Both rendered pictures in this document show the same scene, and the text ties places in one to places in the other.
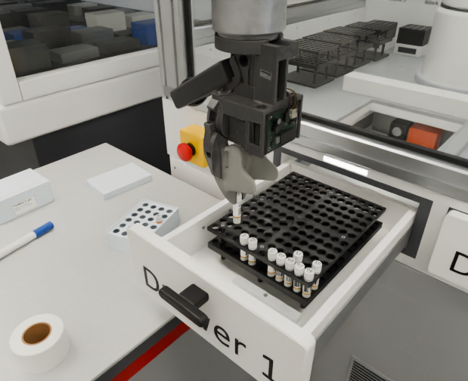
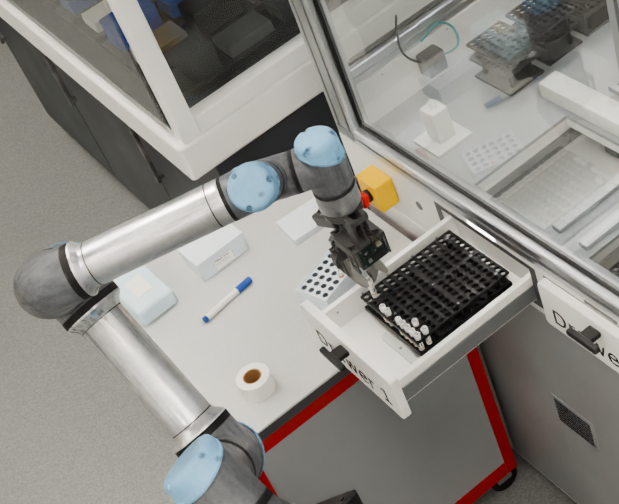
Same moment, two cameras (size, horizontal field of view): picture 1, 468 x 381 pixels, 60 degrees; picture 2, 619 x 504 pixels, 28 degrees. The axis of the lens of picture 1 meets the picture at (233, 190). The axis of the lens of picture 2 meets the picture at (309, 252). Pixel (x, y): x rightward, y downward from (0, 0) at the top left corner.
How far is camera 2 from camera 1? 1.82 m
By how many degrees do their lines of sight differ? 26
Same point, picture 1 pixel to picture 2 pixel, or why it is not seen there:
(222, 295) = (353, 353)
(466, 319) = (588, 360)
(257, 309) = (369, 361)
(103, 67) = (280, 64)
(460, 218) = (544, 286)
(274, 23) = (347, 209)
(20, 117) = (201, 150)
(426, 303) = (566, 346)
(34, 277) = (243, 332)
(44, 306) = (254, 356)
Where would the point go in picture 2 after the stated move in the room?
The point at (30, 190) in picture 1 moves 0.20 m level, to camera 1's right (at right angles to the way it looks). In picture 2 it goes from (226, 245) to (311, 240)
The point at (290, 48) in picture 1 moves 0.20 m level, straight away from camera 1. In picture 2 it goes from (360, 218) to (397, 138)
